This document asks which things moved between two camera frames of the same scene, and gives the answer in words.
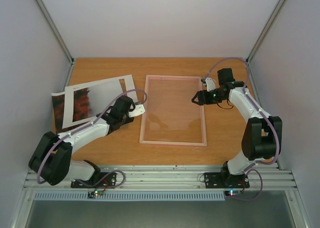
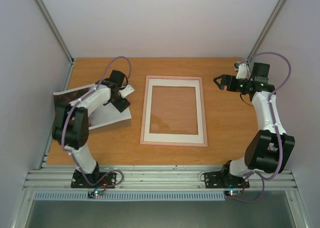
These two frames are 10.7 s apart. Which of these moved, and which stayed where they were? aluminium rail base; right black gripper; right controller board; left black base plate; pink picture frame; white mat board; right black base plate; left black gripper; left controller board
Moved: left black gripper; white mat board; right black gripper
Stayed: left black base plate; left controller board; right black base plate; pink picture frame; aluminium rail base; right controller board
